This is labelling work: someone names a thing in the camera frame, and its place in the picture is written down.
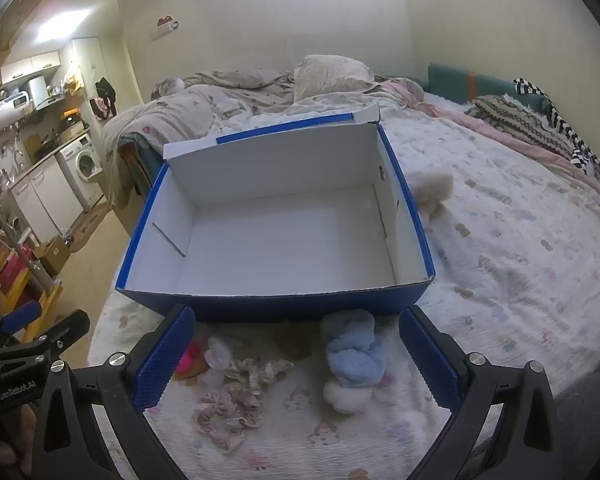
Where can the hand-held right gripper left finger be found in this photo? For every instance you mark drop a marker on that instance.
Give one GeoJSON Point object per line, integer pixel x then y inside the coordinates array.
{"type": "Point", "coordinates": [165, 355]}

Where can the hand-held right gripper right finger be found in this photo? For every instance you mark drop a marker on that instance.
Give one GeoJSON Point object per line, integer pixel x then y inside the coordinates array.
{"type": "Point", "coordinates": [430, 360]}

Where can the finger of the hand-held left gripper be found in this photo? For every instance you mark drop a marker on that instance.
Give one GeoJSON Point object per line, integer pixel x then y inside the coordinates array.
{"type": "Point", "coordinates": [22, 316]}
{"type": "Point", "coordinates": [65, 330]}

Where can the white sheer scrunchie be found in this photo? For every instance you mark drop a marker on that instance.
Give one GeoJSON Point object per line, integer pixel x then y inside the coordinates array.
{"type": "Point", "coordinates": [220, 352]}

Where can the blue fluffy scrunchie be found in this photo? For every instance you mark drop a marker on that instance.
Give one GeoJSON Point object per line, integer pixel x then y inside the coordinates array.
{"type": "Point", "coordinates": [350, 347]}

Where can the pink floral scrunchie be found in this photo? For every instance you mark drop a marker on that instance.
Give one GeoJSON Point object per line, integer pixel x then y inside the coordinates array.
{"type": "Point", "coordinates": [225, 415]}

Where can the beige ruffled scrunchie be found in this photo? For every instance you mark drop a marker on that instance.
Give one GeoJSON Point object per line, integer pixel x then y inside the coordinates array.
{"type": "Point", "coordinates": [254, 370]}

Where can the white fluffy scrunchie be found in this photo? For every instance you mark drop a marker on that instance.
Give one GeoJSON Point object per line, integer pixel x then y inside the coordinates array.
{"type": "Point", "coordinates": [345, 396]}

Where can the blue cardboard box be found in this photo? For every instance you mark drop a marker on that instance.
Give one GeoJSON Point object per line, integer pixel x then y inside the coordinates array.
{"type": "Point", "coordinates": [280, 240]}

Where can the person's left hand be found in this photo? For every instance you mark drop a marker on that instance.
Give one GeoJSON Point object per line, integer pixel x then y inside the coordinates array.
{"type": "Point", "coordinates": [2, 447]}

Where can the yellow rack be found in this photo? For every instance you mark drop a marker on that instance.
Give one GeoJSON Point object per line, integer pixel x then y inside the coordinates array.
{"type": "Point", "coordinates": [27, 300]}

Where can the pink fluffy scrunchie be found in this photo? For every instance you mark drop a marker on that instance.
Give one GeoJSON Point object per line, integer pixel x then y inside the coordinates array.
{"type": "Point", "coordinates": [190, 359]}

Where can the white base cabinet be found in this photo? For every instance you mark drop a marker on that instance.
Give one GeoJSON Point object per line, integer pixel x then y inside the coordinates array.
{"type": "Point", "coordinates": [45, 202]}

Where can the washing machine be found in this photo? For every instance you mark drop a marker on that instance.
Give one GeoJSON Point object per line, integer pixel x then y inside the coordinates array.
{"type": "Point", "coordinates": [82, 165]}

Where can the cream fluffy scrunchie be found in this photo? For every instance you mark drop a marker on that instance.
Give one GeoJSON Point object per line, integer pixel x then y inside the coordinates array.
{"type": "Point", "coordinates": [432, 187]}

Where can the white water heater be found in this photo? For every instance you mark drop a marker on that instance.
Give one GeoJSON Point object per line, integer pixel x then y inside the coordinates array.
{"type": "Point", "coordinates": [7, 110]}

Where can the dark hanging clothes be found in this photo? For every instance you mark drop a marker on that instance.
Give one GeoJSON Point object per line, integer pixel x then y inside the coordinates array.
{"type": "Point", "coordinates": [107, 92]}

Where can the floral duvet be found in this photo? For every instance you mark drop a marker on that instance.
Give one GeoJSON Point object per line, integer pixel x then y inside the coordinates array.
{"type": "Point", "coordinates": [200, 105]}

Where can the patterned knit blanket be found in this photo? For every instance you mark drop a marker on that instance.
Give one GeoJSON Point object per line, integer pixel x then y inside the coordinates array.
{"type": "Point", "coordinates": [522, 120]}

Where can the black white striped cloth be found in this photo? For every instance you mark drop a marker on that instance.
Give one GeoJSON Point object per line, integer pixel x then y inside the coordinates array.
{"type": "Point", "coordinates": [565, 127]}

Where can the teal headboard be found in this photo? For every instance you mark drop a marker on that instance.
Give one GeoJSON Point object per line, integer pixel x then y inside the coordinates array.
{"type": "Point", "coordinates": [462, 80]}

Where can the floral pillow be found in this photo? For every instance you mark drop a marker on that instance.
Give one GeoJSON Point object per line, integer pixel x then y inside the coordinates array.
{"type": "Point", "coordinates": [332, 77]}

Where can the white wall cabinet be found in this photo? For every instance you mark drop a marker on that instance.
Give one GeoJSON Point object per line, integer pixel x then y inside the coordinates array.
{"type": "Point", "coordinates": [30, 66]}

